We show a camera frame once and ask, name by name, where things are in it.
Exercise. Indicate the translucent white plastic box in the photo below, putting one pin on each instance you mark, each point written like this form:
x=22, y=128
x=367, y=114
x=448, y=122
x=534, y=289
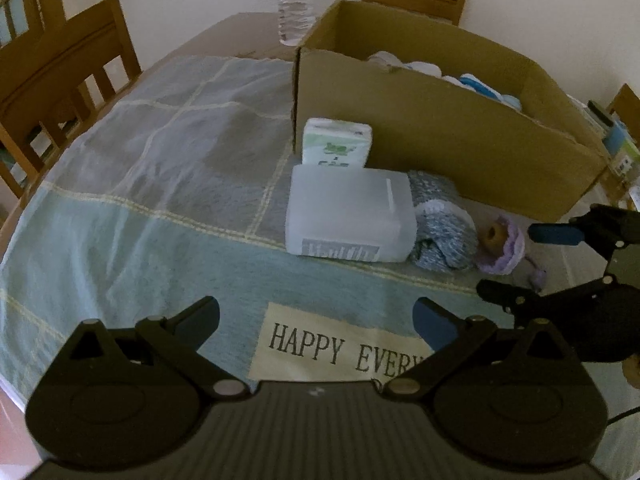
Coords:
x=350, y=210

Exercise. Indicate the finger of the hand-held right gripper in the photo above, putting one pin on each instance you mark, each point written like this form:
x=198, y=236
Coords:
x=505, y=292
x=555, y=234

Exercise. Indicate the white soft item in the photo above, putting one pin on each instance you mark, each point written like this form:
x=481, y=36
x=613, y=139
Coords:
x=400, y=62

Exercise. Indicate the grey knitted pouch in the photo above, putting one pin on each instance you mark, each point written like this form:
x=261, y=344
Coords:
x=440, y=225

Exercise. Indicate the purple crochet donut toy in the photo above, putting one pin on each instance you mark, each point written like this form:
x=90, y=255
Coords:
x=505, y=245

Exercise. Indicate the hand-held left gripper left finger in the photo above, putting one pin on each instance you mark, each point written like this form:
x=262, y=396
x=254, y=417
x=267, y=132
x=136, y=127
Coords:
x=192, y=327

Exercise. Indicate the clear plastic water bottle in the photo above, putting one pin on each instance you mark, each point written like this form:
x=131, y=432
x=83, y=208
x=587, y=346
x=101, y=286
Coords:
x=296, y=5

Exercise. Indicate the wooden glass-pane door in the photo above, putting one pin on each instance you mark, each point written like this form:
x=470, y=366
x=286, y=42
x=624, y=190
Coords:
x=25, y=0

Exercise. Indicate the blue grey checked tablecloth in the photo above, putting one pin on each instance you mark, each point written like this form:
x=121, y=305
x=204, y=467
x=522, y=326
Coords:
x=150, y=185

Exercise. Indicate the blue white plush toy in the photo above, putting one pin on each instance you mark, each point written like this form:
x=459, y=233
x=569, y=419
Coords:
x=480, y=87

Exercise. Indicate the white green tissue pack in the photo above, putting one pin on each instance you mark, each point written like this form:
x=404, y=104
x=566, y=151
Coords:
x=337, y=142

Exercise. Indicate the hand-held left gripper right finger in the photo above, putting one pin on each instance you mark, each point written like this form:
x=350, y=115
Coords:
x=435, y=322

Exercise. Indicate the cardboard box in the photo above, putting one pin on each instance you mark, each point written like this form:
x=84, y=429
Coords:
x=450, y=150

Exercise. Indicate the blue green white packet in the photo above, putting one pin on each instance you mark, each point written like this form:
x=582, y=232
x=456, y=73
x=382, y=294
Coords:
x=622, y=152

